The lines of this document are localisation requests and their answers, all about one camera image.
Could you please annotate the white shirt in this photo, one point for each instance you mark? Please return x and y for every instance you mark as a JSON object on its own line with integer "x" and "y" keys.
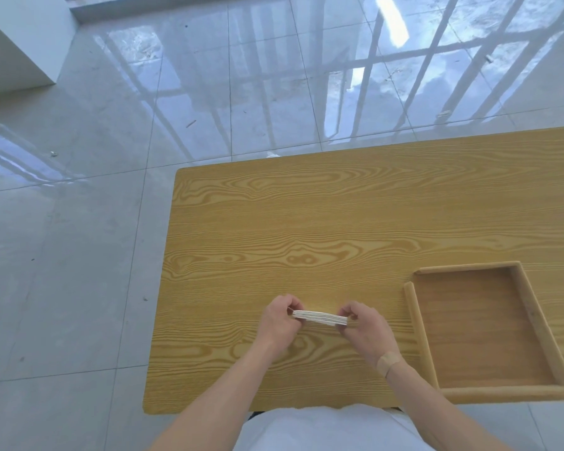
{"x": 333, "y": 429}

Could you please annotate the wooden tray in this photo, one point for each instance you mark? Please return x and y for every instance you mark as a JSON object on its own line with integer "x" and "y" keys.
{"x": 484, "y": 333}

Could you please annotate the beige adhesive bandage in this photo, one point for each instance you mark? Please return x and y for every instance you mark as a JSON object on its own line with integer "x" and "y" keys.
{"x": 389, "y": 362}

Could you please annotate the person's right forearm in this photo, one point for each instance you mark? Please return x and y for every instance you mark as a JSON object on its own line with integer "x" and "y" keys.
{"x": 442, "y": 413}

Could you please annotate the person's right hand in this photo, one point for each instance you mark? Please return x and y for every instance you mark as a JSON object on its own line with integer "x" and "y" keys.
{"x": 369, "y": 335}

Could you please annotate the person's left forearm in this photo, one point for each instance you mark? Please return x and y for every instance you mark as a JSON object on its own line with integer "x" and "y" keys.
{"x": 207, "y": 403}

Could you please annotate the small pale litter scrap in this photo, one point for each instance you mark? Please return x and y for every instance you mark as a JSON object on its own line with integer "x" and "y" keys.
{"x": 443, "y": 115}

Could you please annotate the small dark twig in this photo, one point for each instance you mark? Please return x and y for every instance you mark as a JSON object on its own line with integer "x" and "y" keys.
{"x": 191, "y": 123}

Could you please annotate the white square pillar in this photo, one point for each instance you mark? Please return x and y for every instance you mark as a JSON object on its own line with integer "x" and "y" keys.
{"x": 14, "y": 46}

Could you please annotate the person's left hand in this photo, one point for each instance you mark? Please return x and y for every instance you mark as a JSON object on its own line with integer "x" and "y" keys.
{"x": 277, "y": 326}

